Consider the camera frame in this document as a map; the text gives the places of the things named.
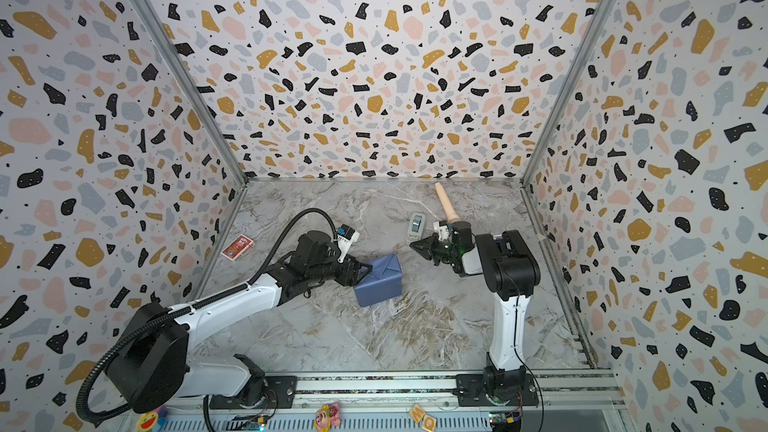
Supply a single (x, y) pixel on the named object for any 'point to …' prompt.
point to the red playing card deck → (237, 247)
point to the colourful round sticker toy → (151, 421)
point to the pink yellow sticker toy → (327, 417)
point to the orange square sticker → (429, 423)
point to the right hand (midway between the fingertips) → (407, 240)
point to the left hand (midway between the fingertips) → (364, 260)
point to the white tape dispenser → (416, 227)
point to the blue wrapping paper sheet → (384, 282)
